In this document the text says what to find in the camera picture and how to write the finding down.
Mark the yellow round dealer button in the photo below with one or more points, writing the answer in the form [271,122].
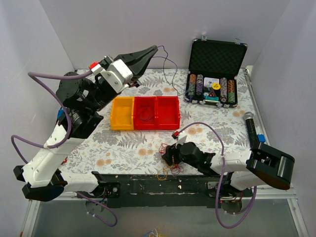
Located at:
[216,86]

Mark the black handheld microphone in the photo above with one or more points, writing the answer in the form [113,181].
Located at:
[251,130]

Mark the floral patterned table mat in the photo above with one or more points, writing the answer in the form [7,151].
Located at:
[211,128]

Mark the poker chip stack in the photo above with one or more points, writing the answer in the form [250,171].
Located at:
[199,85]
[223,90]
[231,91]
[192,85]

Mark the playing card deck box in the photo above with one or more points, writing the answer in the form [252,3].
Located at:
[208,82]

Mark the aluminium frame rail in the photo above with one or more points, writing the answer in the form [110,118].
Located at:
[57,218]

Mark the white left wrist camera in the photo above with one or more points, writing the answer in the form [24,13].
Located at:
[116,73]

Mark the cable bundle bottom edge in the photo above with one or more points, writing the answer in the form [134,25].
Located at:
[155,232]

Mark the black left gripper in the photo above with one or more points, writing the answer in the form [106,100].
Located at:
[129,65]

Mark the red plastic bin middle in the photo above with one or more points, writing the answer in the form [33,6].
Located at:
[145,113]

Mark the blue toy block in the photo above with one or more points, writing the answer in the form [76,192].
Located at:
[60,113]
[261,138]

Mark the blue toy block left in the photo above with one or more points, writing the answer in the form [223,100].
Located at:
[60,113]

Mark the yellow plastic bin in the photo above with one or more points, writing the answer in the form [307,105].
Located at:
[122,113]

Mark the black poker chip case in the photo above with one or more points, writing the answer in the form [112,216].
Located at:
[215,59]

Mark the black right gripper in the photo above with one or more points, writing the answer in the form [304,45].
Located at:
[170,155]

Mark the red plastic bin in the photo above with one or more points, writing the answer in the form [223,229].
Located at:
[145,113]
[168,113]

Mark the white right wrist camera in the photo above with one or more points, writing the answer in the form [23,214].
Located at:
[180,137]

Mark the teal rectangular tag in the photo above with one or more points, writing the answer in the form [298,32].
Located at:
[211,98]

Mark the blue toy block right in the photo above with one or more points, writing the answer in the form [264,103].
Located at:
[261,138]

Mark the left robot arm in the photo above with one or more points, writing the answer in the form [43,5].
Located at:
[81,98]

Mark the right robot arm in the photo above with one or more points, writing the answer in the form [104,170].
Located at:
[261,165]

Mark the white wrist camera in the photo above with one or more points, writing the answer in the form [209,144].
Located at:
[116,73]
[180,137]

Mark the red plastic bin right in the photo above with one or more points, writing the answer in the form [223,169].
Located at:
[168,113]

